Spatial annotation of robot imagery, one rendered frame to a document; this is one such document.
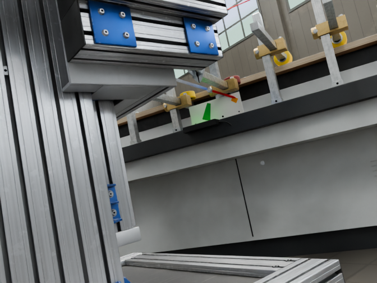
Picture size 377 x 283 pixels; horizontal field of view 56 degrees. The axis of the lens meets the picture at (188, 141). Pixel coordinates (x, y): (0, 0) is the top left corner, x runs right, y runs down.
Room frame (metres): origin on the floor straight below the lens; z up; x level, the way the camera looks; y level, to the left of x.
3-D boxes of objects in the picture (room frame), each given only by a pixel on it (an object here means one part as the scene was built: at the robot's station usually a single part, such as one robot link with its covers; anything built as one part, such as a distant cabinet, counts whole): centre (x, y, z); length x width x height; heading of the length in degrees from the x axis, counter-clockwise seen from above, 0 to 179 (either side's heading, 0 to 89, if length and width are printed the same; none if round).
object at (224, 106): (1.63, -0.15, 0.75); 0.26 x 0.01 x 0.10; 64
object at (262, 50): (1.52, -0.43, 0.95); 0.13 x 0.06 x 0.05; 64
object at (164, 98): (1.65, 0.04, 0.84); 0.43 x 0.03 x 0.04; 154
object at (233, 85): (1.63, -0.21, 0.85); 0.13 x 0.06 x 0.05; 64
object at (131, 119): (1.86, 0.27, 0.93); 0.05 x 0.04 x 0.45; 64
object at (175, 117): (1.75, 0.04, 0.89); 0.03 x 0.03 x 0.48; 64
